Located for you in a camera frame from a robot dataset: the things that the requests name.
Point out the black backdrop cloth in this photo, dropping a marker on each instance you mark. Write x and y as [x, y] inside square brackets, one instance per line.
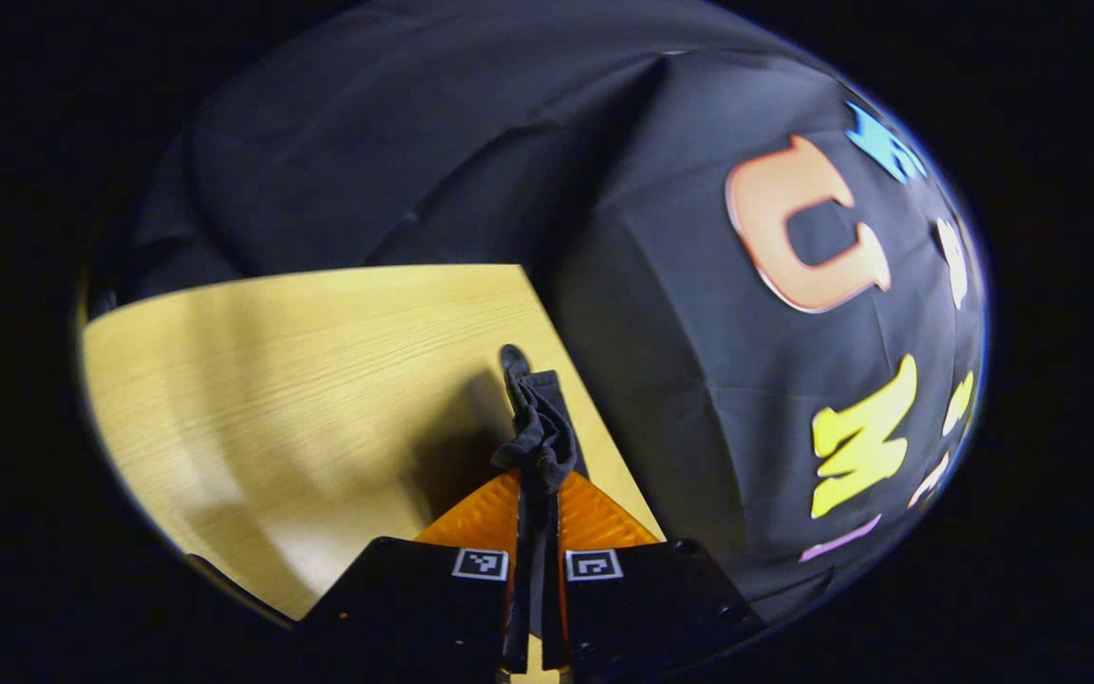
[661, 285]

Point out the dark jeans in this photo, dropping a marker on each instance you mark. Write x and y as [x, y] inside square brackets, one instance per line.
[539, 437]

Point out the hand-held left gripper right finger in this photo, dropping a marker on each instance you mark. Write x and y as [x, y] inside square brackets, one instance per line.
[661, 608]

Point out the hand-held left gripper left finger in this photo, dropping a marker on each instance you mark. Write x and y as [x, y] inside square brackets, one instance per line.
[414, 608]

